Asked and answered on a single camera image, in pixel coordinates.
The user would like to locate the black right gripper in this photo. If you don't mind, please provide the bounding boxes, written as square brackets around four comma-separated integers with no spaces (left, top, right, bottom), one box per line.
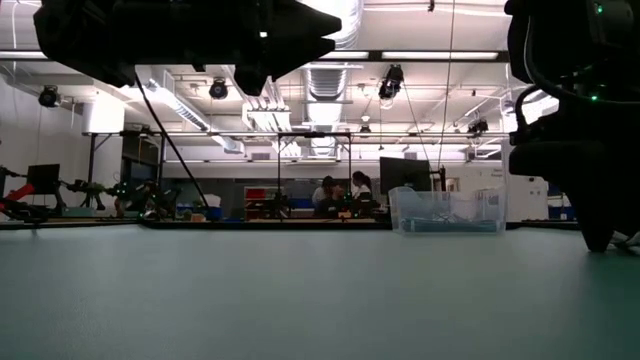
[503,0,640,142]

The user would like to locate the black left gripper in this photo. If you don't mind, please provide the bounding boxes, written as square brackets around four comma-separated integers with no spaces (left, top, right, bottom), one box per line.
[112,0,343,82]

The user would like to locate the white USB-C cable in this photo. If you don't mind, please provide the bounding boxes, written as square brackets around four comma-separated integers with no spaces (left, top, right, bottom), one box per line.
[608,230,640,251]

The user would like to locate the black USB-C cable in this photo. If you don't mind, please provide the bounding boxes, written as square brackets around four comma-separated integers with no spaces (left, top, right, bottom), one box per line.
[424,209,481,224]

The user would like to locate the white cabinet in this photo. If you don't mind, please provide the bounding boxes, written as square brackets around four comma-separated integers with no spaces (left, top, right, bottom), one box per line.
[503,174,550,222]

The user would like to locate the clear plastic container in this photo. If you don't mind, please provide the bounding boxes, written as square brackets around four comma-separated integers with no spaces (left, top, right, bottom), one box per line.
[388,185,507,236]

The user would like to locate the person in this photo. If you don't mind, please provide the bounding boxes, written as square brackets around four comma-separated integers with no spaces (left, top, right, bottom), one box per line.
[312,174,346,219]
[351,170,374,211]

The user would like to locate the red storage bins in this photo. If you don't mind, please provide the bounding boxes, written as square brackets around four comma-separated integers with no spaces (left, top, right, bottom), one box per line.
[244,186,269,220]

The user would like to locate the green table mat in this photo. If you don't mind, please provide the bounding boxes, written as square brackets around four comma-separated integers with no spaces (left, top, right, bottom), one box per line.
[0,223,640,360]

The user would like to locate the small black monitor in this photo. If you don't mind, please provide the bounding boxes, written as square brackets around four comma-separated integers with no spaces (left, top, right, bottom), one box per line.
[26,163,62,195]

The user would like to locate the silver ventilation duct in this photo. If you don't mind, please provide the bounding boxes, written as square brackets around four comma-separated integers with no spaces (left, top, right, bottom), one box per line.
[303,67,351,101]

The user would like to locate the black frame stand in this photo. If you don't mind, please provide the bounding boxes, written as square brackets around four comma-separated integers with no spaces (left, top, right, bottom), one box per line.
[275,131,354,221]

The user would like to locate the thin black cable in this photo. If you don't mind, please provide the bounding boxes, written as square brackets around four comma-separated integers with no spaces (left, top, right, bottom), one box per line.
[133,73,212,211]

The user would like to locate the black aluminium table frame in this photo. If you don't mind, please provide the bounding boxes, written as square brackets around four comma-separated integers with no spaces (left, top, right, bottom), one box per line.
[0,218,581,232]

